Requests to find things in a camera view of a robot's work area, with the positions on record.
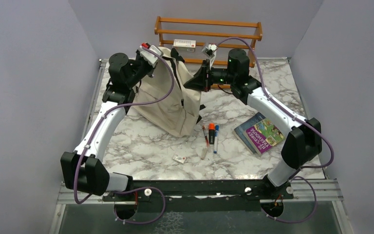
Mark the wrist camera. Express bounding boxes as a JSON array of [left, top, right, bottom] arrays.
[[202, 43, 218, 67], [137, 42, 164, 68]]

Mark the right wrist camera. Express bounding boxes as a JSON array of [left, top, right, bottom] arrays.
[[202, 43, 218, 67]]

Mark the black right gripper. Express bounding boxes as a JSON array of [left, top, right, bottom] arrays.
[[183, 60, 235, 94]]

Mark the orange highlighter marker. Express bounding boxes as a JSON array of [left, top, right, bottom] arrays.
[[208, 123, 216, 145]]

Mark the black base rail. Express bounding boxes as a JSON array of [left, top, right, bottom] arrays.
[[102, 179, 294, 213]]

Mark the beige canvas backpack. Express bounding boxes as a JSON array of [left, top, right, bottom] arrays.
[[134, 47, 201, 137]]

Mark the orange wooden shelf rack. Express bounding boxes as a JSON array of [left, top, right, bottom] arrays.
[[154, 16, 263, 89]]

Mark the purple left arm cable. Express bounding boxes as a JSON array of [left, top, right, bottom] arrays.
[[73, 46, 175, 225]]

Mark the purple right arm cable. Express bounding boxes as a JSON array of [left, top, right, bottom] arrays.
[[216, 37, 335, 224]]

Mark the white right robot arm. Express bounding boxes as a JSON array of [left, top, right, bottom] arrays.
[[184, 49, 322, 198]]

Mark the white and grey box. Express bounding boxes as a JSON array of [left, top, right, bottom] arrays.
[[173, 39, 196, 48]]

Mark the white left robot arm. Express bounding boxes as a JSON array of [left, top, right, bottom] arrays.
[[60, 50, 159, 200]]

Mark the blue-grey book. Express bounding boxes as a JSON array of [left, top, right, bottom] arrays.
[[233, 112, 271, 155]]

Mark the small white eraser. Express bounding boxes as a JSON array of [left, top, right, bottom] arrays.
[[172, 155, 187, 164]]

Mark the purple storey treehouse book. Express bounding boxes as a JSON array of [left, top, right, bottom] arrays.
[[244, 118, 284, 155]]

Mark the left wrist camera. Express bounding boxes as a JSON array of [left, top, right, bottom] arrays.
[[137, 42, 164, 68]]

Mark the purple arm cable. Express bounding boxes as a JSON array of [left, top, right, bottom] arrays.
[[216, 37, 335, 224], [73, 46, 175, 225]]

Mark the red pen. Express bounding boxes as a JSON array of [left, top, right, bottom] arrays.
[[202, 125, 209, 147]]

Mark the blue whiteboard marker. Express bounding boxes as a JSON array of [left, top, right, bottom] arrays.
[[213, 125, 219, 154]]

